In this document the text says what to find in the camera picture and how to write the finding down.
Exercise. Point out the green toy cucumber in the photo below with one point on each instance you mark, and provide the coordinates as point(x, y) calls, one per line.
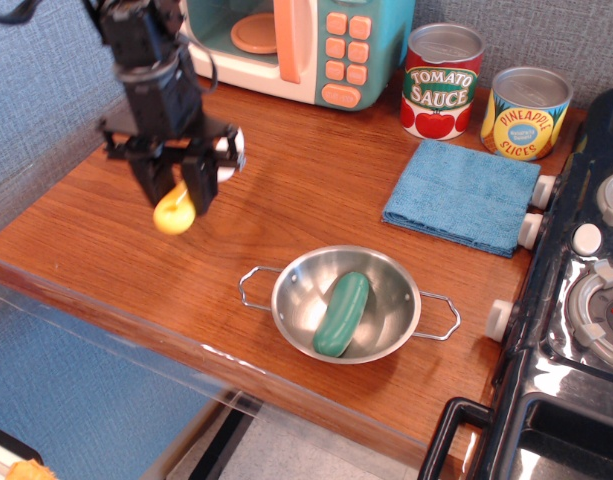
point(343, 315)

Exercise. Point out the black toy stove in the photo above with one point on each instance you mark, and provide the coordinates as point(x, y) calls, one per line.
point(551, 416)

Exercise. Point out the steel bowl with wire handles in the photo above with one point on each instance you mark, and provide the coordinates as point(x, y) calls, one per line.
point(297, 297)

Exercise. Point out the yellow handled toy knife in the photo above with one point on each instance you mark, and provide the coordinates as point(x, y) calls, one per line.
point(175, 213)

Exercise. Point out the pineapple slices can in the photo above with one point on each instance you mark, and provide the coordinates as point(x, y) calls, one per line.
point(525, 112)

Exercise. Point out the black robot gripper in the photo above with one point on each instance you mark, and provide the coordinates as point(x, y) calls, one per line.
point(165, 105)

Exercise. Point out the blue folded cloth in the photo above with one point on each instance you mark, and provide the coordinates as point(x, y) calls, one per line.
point(469, 197)

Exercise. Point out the tomato sauce can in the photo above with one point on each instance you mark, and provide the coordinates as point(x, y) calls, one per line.
point(440, 79)

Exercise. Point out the orange fuzzy object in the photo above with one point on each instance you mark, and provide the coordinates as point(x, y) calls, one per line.
point(19, 461)

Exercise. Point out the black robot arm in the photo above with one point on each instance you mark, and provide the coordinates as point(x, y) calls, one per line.
point(140, 33)

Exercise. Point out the teal toy microwave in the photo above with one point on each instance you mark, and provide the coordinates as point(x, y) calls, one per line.
point(334, 54)

